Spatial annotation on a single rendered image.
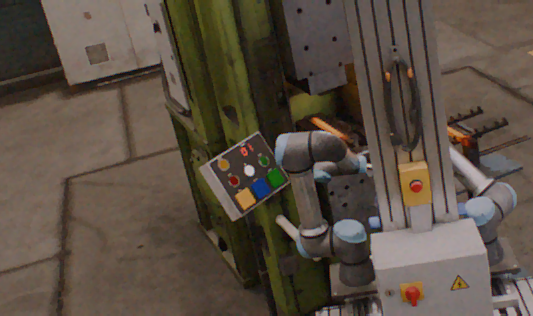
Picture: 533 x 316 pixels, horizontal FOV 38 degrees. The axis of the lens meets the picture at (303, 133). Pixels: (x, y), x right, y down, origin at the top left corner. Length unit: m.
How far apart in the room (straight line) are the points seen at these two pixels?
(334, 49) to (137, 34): 5.47
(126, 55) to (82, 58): 0.48
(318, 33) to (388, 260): 1.50
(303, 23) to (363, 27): 1.32
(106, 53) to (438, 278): 6.97
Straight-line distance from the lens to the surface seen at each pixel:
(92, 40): 8.96
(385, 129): 2.38
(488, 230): 2.99
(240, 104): 3.69
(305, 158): 2.76
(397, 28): 2.27
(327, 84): 3.68
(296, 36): 3.56
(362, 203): 3.92
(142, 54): 9.00
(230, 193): 3.38
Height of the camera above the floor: 2.56
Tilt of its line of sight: 23 degrees down
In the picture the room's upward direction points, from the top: 12 degrees counter-clockwise
